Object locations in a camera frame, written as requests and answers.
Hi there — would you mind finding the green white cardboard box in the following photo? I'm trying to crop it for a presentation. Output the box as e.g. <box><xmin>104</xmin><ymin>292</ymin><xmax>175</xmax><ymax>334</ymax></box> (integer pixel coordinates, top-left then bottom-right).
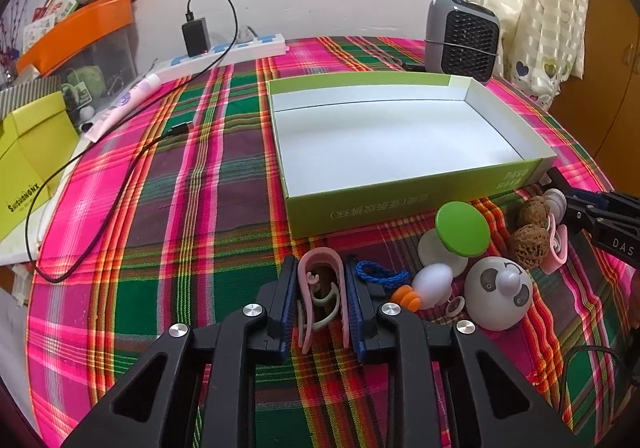
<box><xmin>268</xmin><ymin>72</ymin><xmax>556</xmax><ymax>239</ymax></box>

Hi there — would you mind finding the grey black space heater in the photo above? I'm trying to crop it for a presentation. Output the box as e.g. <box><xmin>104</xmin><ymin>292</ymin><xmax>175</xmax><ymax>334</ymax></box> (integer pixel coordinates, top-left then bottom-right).
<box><xmin>424</xmin><ymin>0</ymin><xmax>500</xmax><ymax>84</ymax></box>

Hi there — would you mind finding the pink clip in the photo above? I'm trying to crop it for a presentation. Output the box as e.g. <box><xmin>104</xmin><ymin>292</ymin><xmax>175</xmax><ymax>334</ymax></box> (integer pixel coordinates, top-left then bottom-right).
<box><xmin>297</xmin><ymin>247</ymin><xmax>350</xmax><ymax>354</ymax></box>
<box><xmin>540</xmin><ymin>220</ymin><xmax>568</xmax><ymax>275</ymax></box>

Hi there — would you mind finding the yellow green shoe box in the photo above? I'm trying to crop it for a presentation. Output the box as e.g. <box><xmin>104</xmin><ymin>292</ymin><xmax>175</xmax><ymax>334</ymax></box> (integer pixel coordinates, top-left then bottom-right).
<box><xmin>0</xmin><ymin>91</ymin><xmax>79</xmax><ymax>237</ymax></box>

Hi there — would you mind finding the orange lid storage bin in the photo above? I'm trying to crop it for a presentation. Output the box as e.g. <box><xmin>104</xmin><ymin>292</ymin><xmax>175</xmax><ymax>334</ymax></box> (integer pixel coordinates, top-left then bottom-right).
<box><xmin>16</xmin><ymin>0</ymin><xmax>134</xmax><ymax>76</ymax></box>

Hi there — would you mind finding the black charger with cable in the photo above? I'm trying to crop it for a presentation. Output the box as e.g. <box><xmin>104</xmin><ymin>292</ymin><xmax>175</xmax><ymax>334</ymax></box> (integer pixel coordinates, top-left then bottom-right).
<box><xmin>25</xmin><ymin>0</ymin><xmax>240</xmax><ymax>284</ymax></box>

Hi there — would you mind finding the white round container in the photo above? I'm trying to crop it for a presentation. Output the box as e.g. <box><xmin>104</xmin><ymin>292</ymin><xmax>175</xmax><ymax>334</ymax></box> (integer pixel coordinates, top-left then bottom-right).
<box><xmin>542</xmin><ymin>188</ymin><xmax>567</xmax><ymax>223</ymax></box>

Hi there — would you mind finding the brown walnut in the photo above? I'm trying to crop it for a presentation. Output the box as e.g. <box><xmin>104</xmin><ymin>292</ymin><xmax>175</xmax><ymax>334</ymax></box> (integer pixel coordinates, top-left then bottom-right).
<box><xmin>518</xmin><ymin>195</ymin><xmax>550</xmax><ymax>229</ymax></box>
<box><xmin>509</xmin><ymin>223</ymin><xmax>550</xmax><ymax>270</ymax></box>

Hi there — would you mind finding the white power strip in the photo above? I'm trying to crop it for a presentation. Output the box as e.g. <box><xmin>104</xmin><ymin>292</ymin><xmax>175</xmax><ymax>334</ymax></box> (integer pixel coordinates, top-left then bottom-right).
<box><xmin>151</xmin><ymin>34</ymin><xmax>288</xmax><ymax>82</ymax></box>

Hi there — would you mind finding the white panda toy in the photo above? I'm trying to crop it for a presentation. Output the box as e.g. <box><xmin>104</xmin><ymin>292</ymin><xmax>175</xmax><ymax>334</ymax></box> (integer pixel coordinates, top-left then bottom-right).
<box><xmin>463</xmin><ymin>256</ymin><xmax>533</xmax><ymax>332</ymax></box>

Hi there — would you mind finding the white pink tube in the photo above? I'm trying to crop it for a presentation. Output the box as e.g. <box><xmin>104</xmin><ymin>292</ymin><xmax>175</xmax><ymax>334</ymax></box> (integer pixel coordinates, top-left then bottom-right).
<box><xmin>86</xmin><ymin>74</ymin><xmax>162</xmax><ymax>142</ymax></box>

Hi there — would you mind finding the green top mushroom toy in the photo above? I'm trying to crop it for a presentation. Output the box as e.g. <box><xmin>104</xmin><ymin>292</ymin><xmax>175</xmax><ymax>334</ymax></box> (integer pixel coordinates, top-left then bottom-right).
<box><xmin>418</xmin><ymin>201</ymin><xmax>490</xmax><ymax>278</ymax></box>

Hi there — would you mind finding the heart pattern curtain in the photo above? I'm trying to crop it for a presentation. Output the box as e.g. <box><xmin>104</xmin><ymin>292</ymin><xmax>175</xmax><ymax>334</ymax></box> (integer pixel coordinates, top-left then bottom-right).
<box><xmin>503</xmin><ymin>0</ymin><xmax>589</xmax><ymax>110</ymax></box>

